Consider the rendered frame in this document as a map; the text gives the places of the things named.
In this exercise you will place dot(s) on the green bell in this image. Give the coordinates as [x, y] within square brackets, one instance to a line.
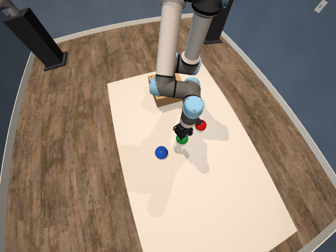
[183, 141]

